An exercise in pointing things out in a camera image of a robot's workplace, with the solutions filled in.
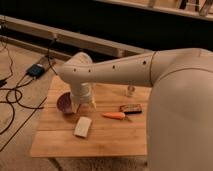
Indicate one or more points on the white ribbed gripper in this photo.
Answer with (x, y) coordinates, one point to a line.
(81, 93)

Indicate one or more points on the white sponge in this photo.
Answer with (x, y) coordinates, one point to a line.
(82, 127)

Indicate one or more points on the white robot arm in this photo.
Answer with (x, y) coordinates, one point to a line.
(180, 108)

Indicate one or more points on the dark red bowl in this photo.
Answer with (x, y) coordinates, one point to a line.
(64, 103)

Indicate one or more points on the orange carrot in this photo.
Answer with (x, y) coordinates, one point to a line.
(114, 115)

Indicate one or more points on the dark rectangular box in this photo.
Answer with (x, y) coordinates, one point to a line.
(131, 108)

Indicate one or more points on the small clear glass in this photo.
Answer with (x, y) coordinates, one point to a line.
(130, 91)

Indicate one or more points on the dark blue power adapter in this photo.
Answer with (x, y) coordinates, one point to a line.
(35, 70)

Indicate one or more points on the long beige floor rail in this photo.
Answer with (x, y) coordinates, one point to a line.
(78, 40)

